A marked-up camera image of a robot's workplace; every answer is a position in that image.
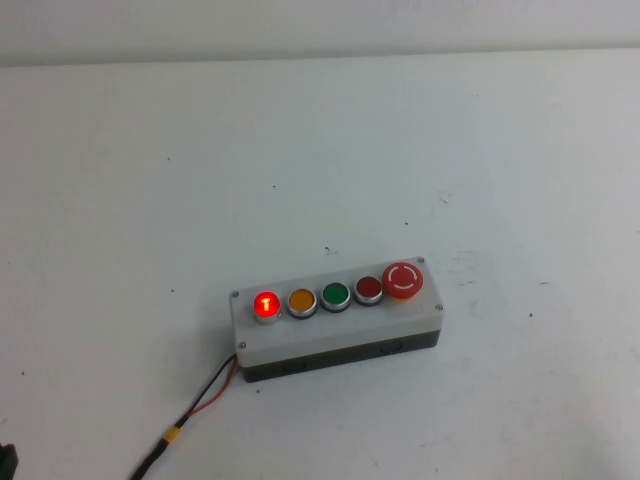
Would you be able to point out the white and black button box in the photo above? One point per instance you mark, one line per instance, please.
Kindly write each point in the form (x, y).
(330, 332)

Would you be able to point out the dark red push button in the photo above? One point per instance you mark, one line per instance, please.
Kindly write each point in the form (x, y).
(368, 288)

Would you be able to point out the green push button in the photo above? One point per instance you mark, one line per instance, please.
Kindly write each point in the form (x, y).
(335, 295)

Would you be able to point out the yellow push button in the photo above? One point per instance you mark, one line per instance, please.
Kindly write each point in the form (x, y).
(301, 301)

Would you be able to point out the red emergency stop mushroom button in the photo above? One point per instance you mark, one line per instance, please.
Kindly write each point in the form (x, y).
(404, 279)

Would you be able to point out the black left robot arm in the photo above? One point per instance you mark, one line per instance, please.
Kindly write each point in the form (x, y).
(7, 462)

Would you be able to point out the red illuminated push button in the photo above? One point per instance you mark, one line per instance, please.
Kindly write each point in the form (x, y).
(265, 305)

